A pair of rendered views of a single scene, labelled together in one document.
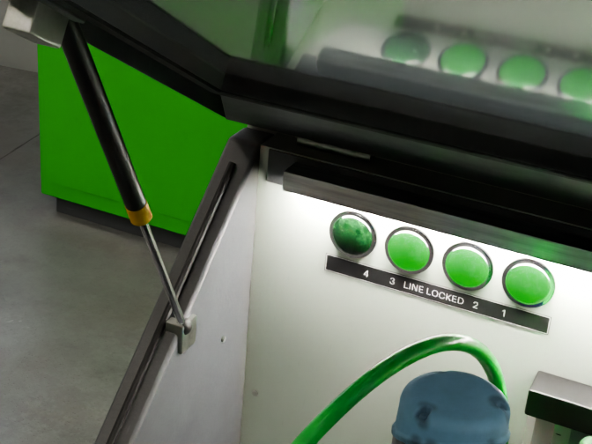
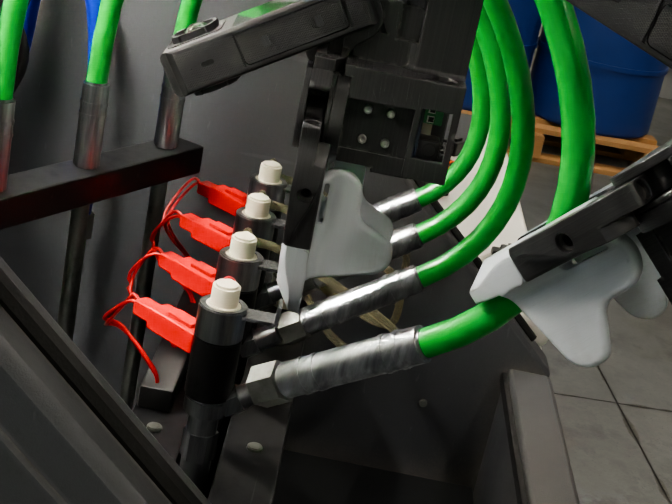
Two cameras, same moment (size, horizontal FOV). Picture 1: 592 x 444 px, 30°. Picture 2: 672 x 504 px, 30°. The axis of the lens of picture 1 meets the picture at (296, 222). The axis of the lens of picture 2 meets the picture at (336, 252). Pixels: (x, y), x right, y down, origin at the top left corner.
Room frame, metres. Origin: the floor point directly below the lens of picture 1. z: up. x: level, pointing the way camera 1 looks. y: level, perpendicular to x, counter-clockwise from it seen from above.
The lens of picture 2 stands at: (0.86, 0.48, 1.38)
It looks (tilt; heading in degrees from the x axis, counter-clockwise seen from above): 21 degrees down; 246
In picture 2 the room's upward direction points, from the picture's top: 12 degrees clockwise
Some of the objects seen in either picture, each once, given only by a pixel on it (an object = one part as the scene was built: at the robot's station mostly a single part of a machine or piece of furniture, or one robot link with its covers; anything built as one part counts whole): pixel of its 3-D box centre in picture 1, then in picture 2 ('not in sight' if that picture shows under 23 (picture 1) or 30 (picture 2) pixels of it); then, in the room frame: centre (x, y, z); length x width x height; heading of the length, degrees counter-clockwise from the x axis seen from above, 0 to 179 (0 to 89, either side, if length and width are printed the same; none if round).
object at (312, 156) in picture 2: not in sight; (311, 164); (0.63, -0.10, 1.19); 0.05 x 0.02 x 0.09; 67
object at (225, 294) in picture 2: not in sight; (223, 304); (0.65, -0.14, 1.09); 0.02 x 0.02 x 0.03
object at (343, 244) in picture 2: not in sight; (337, 249); (0.61, -0.10, 1.14); 0.06 x 0.03 x 0.09; 157
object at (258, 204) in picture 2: not in sight; (256, 216); (0.59, -0.28, 1.09); 0.02 x 0.02 x 0.03
